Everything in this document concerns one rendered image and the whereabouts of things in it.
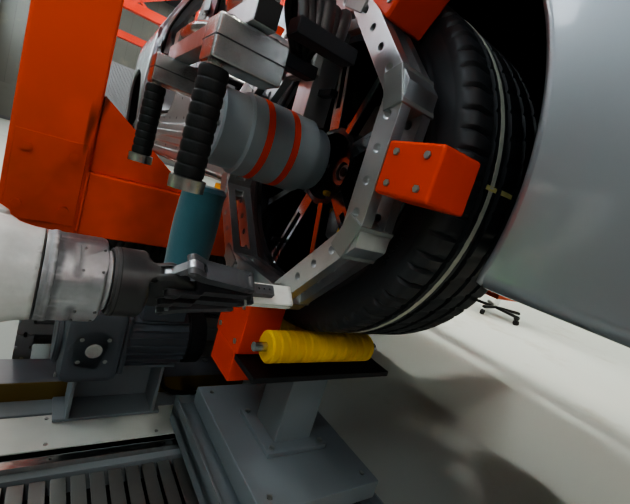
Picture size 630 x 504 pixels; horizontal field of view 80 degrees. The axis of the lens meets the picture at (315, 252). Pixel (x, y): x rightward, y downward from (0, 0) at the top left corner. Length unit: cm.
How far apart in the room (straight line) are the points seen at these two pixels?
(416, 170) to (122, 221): 83
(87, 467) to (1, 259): 75
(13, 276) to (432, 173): 42
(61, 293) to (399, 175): 38
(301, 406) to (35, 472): 57
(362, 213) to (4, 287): 38
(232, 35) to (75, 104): 64
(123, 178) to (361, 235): 74
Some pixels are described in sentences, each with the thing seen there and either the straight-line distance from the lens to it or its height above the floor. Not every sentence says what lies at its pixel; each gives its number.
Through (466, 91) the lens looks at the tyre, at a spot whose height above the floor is 98.
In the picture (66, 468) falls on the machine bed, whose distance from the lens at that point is 109.
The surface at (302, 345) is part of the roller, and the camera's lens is 70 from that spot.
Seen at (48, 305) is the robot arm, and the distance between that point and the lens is 43.
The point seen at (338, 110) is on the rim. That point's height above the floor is 96.
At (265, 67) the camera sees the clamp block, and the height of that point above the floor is 91.
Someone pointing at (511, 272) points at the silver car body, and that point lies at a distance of 49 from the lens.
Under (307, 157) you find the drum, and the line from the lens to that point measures 68.
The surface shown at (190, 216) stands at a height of 68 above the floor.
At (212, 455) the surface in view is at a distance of 102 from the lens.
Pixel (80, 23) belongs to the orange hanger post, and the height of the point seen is 99.
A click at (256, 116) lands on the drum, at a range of 64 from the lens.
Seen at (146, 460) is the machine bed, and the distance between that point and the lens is 112.
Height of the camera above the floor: 79
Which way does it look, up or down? 9 degrees down
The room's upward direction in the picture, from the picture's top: 17 degrees clockwise
